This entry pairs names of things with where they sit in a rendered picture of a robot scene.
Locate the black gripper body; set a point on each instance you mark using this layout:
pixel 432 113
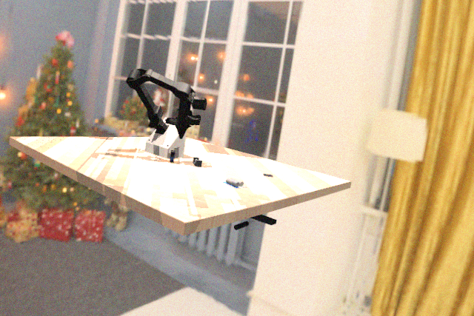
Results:
pixel 178 120

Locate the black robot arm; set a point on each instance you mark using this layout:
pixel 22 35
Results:
pixel 136 80

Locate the grey battery holder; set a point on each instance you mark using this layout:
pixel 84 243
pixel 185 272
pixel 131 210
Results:
pixel 197 162

